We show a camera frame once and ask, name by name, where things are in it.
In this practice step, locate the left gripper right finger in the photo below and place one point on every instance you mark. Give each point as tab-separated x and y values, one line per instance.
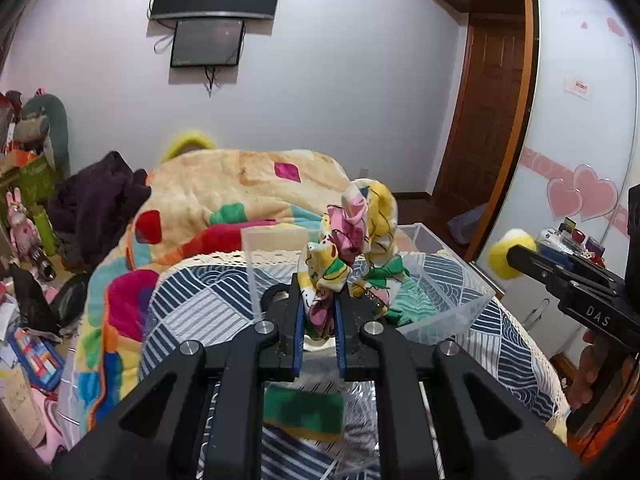
346	335

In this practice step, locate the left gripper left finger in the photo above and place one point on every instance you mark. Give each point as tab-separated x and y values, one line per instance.
292	316

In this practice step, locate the green knitted cloth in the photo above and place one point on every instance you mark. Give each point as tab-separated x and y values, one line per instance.
410	305

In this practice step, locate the floral colourful cloth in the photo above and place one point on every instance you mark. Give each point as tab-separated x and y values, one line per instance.
355	249

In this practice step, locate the person's right hand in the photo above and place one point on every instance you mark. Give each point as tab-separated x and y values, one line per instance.
580	392

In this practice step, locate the white sticker-covered suitcase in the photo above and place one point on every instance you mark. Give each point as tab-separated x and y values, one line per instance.
583	291

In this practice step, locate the navy white patterned cushion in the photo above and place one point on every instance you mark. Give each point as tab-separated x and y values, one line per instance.
440	414

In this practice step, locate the green yellow sponge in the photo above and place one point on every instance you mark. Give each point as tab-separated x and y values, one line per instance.
305	414

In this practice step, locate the colourful beige fleece blanket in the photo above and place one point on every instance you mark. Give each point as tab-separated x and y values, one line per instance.
166	280

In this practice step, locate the white sliding wardrobe door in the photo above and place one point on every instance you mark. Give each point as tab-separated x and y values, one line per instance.
582	133

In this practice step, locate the yellow round object behind bed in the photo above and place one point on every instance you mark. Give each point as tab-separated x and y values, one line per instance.
187	141

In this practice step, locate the dark purple clothing pile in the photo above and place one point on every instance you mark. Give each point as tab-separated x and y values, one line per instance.
92	208

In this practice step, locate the brown wooden door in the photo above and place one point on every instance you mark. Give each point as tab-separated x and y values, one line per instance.
484	115

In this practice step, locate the black plastic bag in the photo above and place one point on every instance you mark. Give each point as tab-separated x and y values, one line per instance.
55	318

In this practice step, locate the green bottle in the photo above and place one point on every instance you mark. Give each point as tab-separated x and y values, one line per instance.
44	228

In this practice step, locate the colourful block puzzle box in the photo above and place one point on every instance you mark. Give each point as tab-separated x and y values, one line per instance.
38	357

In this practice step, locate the pink rabbit toy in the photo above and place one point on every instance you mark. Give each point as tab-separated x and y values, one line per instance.
24	236

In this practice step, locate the green cardboard box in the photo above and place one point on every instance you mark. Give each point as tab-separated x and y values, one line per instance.
32	175

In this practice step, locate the grey green plush toy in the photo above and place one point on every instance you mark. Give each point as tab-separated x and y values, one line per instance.
43	127

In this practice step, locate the small dark wall monitor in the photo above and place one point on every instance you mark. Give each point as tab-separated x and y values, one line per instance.
207	42

